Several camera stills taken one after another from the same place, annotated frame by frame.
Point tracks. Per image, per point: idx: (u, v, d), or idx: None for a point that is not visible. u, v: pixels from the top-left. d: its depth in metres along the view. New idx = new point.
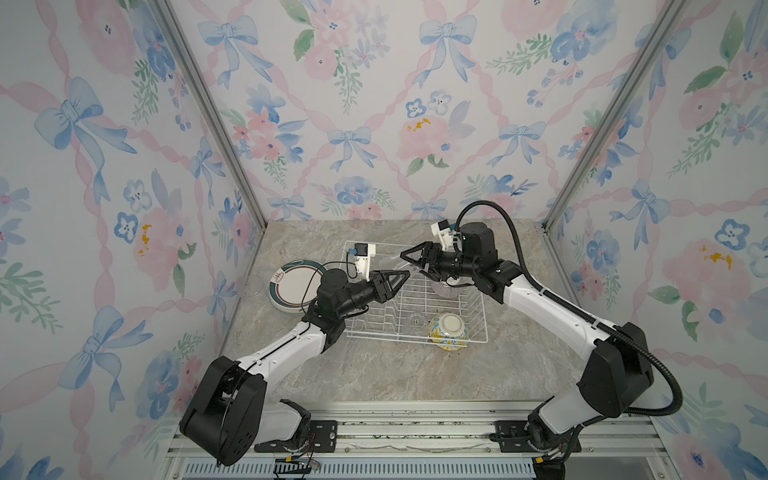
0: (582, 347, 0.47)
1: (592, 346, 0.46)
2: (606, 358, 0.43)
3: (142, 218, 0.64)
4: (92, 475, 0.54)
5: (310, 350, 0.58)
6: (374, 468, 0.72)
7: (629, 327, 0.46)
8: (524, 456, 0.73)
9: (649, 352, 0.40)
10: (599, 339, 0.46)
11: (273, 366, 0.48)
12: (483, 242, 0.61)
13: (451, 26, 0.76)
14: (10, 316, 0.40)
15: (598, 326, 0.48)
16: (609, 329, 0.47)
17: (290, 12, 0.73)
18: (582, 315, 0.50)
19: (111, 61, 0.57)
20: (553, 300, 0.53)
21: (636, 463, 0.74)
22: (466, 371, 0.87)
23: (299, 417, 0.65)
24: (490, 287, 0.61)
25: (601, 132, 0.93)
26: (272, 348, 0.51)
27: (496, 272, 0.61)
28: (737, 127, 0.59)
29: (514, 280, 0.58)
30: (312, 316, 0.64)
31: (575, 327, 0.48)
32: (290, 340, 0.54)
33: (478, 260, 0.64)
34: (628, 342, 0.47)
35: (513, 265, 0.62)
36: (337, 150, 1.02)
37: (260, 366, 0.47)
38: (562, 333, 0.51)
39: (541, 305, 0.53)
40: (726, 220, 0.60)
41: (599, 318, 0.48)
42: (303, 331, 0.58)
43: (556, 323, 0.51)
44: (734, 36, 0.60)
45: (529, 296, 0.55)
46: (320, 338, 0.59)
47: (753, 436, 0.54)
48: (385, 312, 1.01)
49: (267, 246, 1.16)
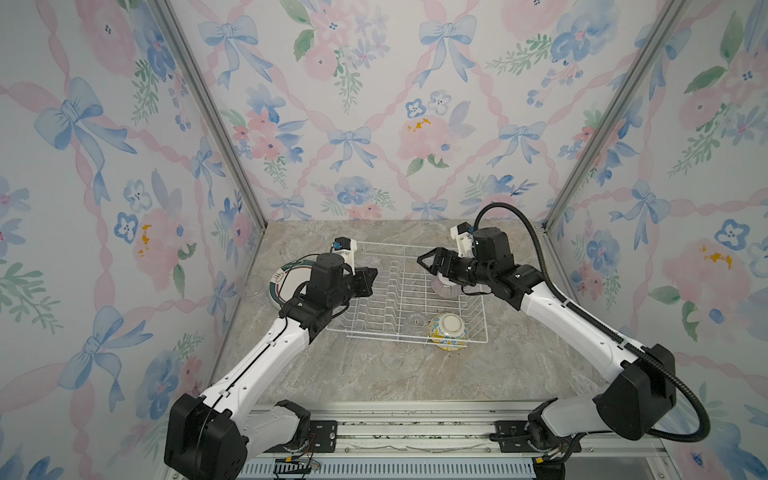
0: (606, 368, 0.45)
1: (617, 368, 0.43)
2: (633, 382, 0.41)
3: (142, 218, 0.64)
4: (92, 475, 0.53)
5: (291, 352, 0.52)
6: (374, 468, 0.72)
7: (656, 347, 0.44)
8: (524, 456, 0.73)
9: (676, 376, 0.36)
10: (626, 360, 0.43)
11: (244, 393, 0.43)
12: (496, 246, 0.59)
13: (451, 26, 0.76)
14: (10, 316, 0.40)
15: (625, 347, 0.45)
16: (638, 351, 0.44)
17: (290, 12, 0.73)
18: (608, 333, 0.47)
19: (111, 62, 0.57)
20: (578, 315, 0.50)
21: (636, 463, 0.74)
22: (466, 371, 0.87)
23: (299, 418, 0.65)
24: (508, 292, 0.58)
25: (601, 131, 0.93)
26: (241, 369, 0.45)
27: (515, 278, 0.57)
28: (737, 127, 0.59)
29: (535, 287, 0.55)
30: (291, 307, 0.56)
31: (600, 345, 0.46)
32: (262, 351, 0.48)
33: (493, 265, 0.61)
34: (658, 367, 0.45)
35: (533, 270, 0.59)
36: (337, 150, 1.02)
37: (226, 400, 0.42)
38: (584, 350, 0.49)
39: (565, 319, 0.50)
40: (726, 220, 0.60)
41: (626, 337, 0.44)
42: (279, 336, 0.51)
43: (578, 338, 0.49)
44: (734, 36, 0.60)
45: (552, 306, 0.52)
46: (299, 337, 0.52)
47: (754, 436, 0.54)
48: (385, 311, 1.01)
49: (267, 246, 1.16)
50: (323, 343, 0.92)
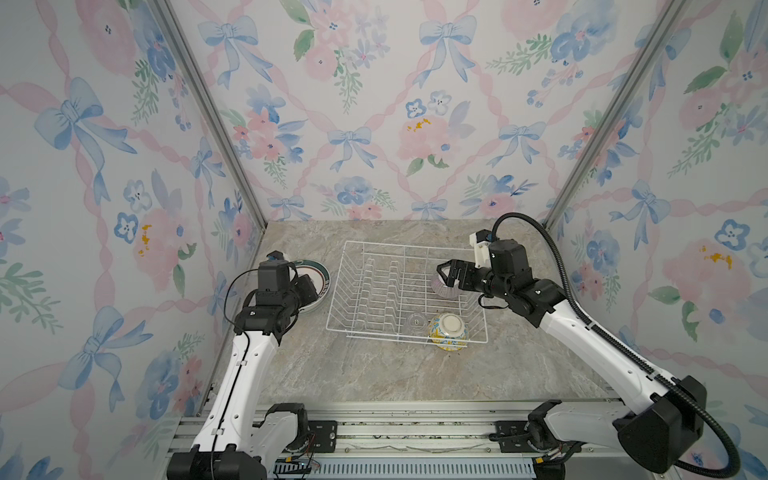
0: (633, 399, 0.43)
1: (646, 401, 0.41)
2: (663, 417, 0.39)
3: (142, 218, 0.64)
4: (93, 475, 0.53)
5: (264, 361, 0.50)
6: (374, 468, 0.72)
7: (687, 378, 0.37)
8: (524, 457, 0.73)
9: (705, 412, 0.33)
10: (657, 394, 0.41)
11: (238, 421, 0.41)
12: (513, 260, 0.57)
13: (451, 26, 0.76)
14: (10, 316, 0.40)
15: (655, 378, 0.43)
16: (670, 383, 0.42)
17: (290, 12, 0.73)
18: (636, 361, 0.45)
19: (111, 62, 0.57)
20: (603, 339, 0.47)
21: (635, 463, 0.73)
22: (466, 371, 0.87)
23: (296, 413, 0.66)
24: (527, 309, 0.55)
25: (601, 131, 0.93)
26: (224, 402, 0.43)
27: (534, 293, 0.55)
28: (737, 127, 0.59)
29: (557, 305, 0.53)
30: (245, 321, 0.52)
31: (628, 375, 0.43)
32: (236, 374, 0.46)
33: (510, 279, 0.60)
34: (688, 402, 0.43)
35: (554, 285, 0.56)
36: (337, 150, 1.02)
37: (220, 438, 0.40)
38: (607, 376, 0.47)
39: (588, 343, 0.48)
40: (726, 220, 0.60)
41: (657, 368, 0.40)
42: (247, 353, 0.48)
43: (602, 364, 0.47)
44: (733, 36, 0.60)
45: (575, 329, 0.49)
46: (266, 343, 0.50)
47: (753, 436, 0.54)
48: (385, 312, 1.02)
49: (267, 246, 1.16)
50: (323, 343, 0.92)
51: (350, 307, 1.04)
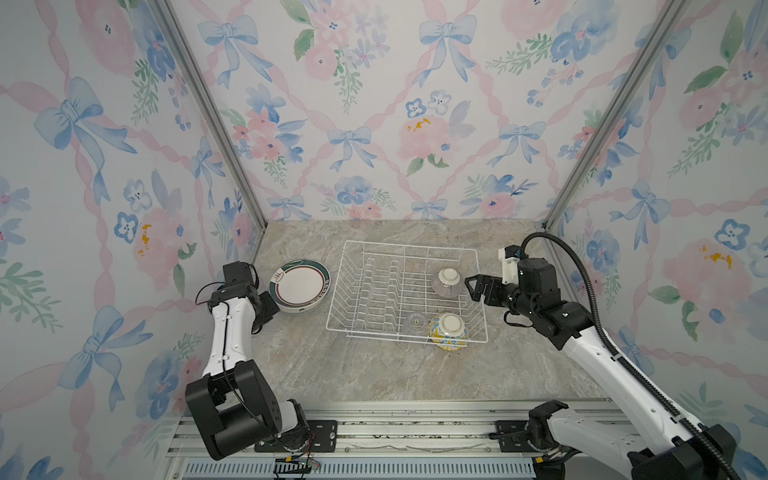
0: (653, 438, 0.42)
1: (668, 442, 0.40)
2: (683, 461, 0.38)
3: (142, 218, 0.64)
4: (92, 475, 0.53)
5: (245, 322, 0.53)
6: (374, 468, 0.72)
7: (715, 427, 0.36)
8: (524, 457, 0.73)
9: (732, 468, 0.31)
10: (680, 438, 0.40)
11: (239, 350, 0.46)
12: (541, 279, 0.56)
13: (451, 26, 0.76)
14: (10, 315, 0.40)
15: (680, 420, 0.41)
16: (695, 429, 0.40)
17: (290, 12, 0.73)
18: (661, 400, 0.43)
19: (110, 61, 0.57)
20: (628, 372, 0.46)
21: None
22: (466, 371, 0.87)
23: (294, 404, 0.69)
24: (551, 330, 0.54)
25: (601, 131, 0.93)
26: (221, 342, 0.47)
27: (560, 315, 0.54)
28: (737, 127, 0.59)
29: (583, 331, 0.52)
30: (220, 294, 0.58)
31: (651, 413, 0.42)
32: (224, 326, 0.50)
33: (536, 298, 0.59)
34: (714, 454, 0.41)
35: (583, 309, 0.55)
36: (337, 150, 1.02)
37: (228, 361, 0.44)
38: (626, 409, 0.45)
39: (611, 374, 0.47)
40: (726, 220, 0.60)
41: (684, 411, 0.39)
42: (230, 310, 0.54)
43: (623, 397, 0.45)
44: (734, 36, 0.60)
45: (601, 358, 0.48)
46: (245, 301, 0.56)
47: (753, 436, 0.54)
48: (385, 312, 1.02)
49: (267, 246, 1.16)
50: (323, 343, 0.92)
51: (350, 307, 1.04)
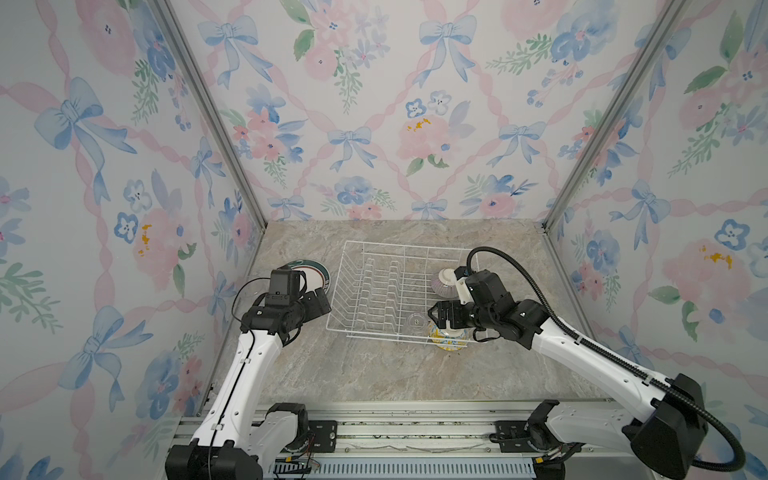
0: (637, 408, 0.43)
1: (649, 407, 0.42)
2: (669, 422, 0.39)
3: (142, 218, 0.64)
4: (92, 475, 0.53)
5: (267, 363, 0.50)
6: (374, 468, 0.72)
7: (681, 378, 0.43)
8: (524, 456, 0.73)
9: (708, 413, 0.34)
10: (657, 399, 0.42)
11: (237, 419, 0.42)
12: (488, 288, 0.59)
13: (451, 26, 0.76)
14: (10, 316, 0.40)
15: (650, 382, 0.44)
16: (665, 386, 0.43)
17: (290, 12, 0.73)
18: (629, 368, 0.45)
19: (110, 61, 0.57)
20: (593, 351, 0.48)
21: (635, 463, 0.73)
22: (466, 371, 0.87)
23: (297, 414, 0.66)
24: (516, 333, 0.55)
25: (601, 131, 0.93)
26: (225, 398, 0.43)
27: (520, 316, 0.56)
28: (737, 127, 0.59)
29: (544, 325, 0.54)
30: (251, 320, 0.53)
31: (626, 384, 0.44)
32: (240, 370, 0.46)
33: (493, 308, 0.60)
34: (688, 405, 0.44)
35: (537, 304, 0.57)
36: (337, 150, 1.02)
37: (221, 432, 0.40)
38: (606, 388, 0.47)
39: (582, 358, 0.48)
40: (726, 220, 0.60)
41: (650, 372, 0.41)
42: (251, 351, 0.49)
43: (599, 377, 0.47)
44: (734, 36, 0.60)
45: (566, 346, 0.50)
46: (272, 342, 0.51)
47: (754, 436, 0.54)
48: (385, 312, 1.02)
49: (267, 245, 1.16)
50: (323, 343, 0.92)
51: (350, 307, 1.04)
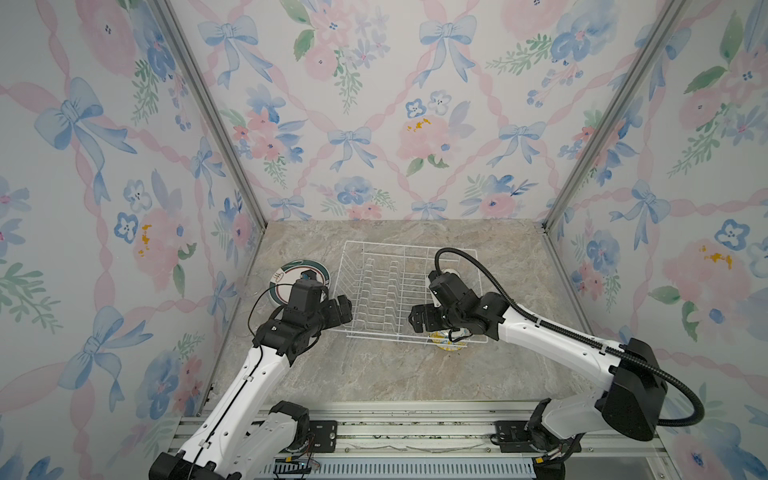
0: (598, 377, 0.45)
1: (608, 374, 0.44)
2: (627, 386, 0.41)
3: (142, 218, 0.64)
4: (92, 475, 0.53)
5: (270, 384, 0.50)
6: (374, 468, 0.72)
7: (635, 343, 0.45)
8: (524, 456, 0.73)
9: (661, 370, 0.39)
10: (613, 366, 0.44)
11: (225, 440, 0.41)
12: (449, 289, 0.62)
13: (451, 26, 0.76)
14: (10, 316, 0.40)
15: (606, 351, 0.46)
16: (619, 352, 0.45)
17: (290, 12, 0.73)
18: (586, 341, 0.48)
19: (110, 61, 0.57)
20: (552, 330, 0.51)
21: (636, 463, 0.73)
22: (466, 371, 0.87)
23: (296, 419, 0.65)
24: (483, 326, 0.57)
25: (601, 131, 0.93)
26: (219, 414, 0.43)
27: (483, 310, 0.57)
28: (737, 127, 0.59)
29: (506, 314, 0.55)
30: (265, 335, 0.53)
31: (585, 357, 0.46)
32: (241, 387, 0.46)
33: (458, 306, 0.62)
34: (642, 366, 0.46)
35: (498, 295, 0.59)
36: (337, 150, 1.02)
37: (206, 450, 0.40)
38: (568, 363, 0.49)
39: (542, 338, 0.50)
40: (726, 220, 0.60)
41: (605, 342, 0.47)
42: (256, 369, 0.48)
43: (561, 354, 0.49)
44: (734, 36, 0.60)
45: (528, 330, 0.52)
46: (278, 362, 0.50)
47: (754, 437, 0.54)
48: (385, 312, 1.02)
49: (267, 246, 1.16)
50: (323, 343, 0.92)
51: None
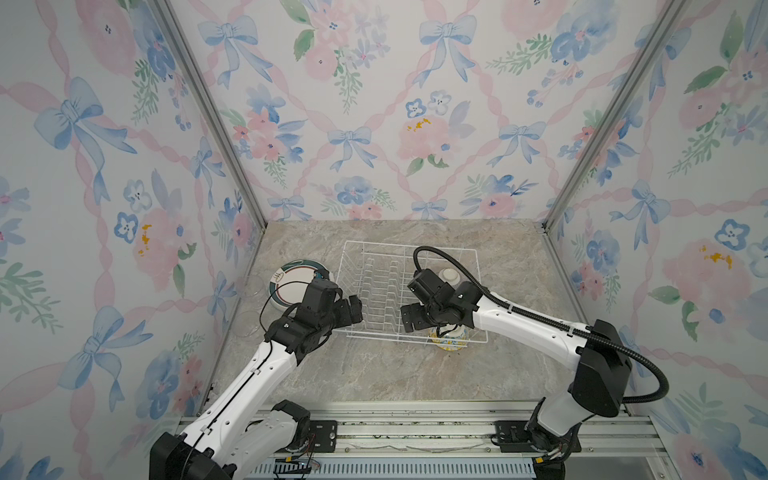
0: (567, 358, 0.46)
1: (575, 355, 0.45)
2: (593, 365, 0.43)
3: (142, 218, 0.64)
4: (92, 475, 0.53)
5: (275, 380, 0.50)
6: (374, 468, 0.72)
7: (600, 323, 0.47)
8: (524, 456, 0.73)
9: (624, 348, 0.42)
10: (580, 347, 0.45)
11: (226, 429, 0.42)
12: (425, 285, 0.64)
13: (451, 26, 0.76)
14: (10, 316, 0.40)
15: (573, 333, 0.47)
16: (585, 333, 0.47)
17: (290, 12, 0.73)
18: (555, 325, 0.49)
19: (110, 61, 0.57)
20: (523, 315, 0.52)
21: (635, 463, 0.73)
22: (466, 371, 0.87)
23: (296, 421, 0.65)
24: (458, 315, 0.58)
25: (601, 131, 0.93)
26: (224, 402, 0.44)
27: (458, 299, 0.58)
28: (737, 127, 0.59)
29: (479, 303, 0.56)
30: (277, 330, 0.54)
31: (554, 340, 0.47)
32: (247, 379, 0.47)
33: (434, 299, 0.65)
34: (606, 344, 0.48)
35: (471, 283, 0.60)
36: (337, 150, 1.02)
37: (207, 435, 0.41)
38: (539, 346, 0.50)
39: (513, 323, 0.52)
40: (726, 220, 0.60)
41: (572, 324, 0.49)
42: (264, 363, 0.49)
43: (533, 339, 0.50)
44: (734, 36, 0.60)
45: (501, 315, 0.53)
46: (287, 359, 0.51)
47: (753, 437, 0.57)
48: (385, 312, 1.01)
49: (267, 246, 1.16)
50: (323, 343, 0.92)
51: None
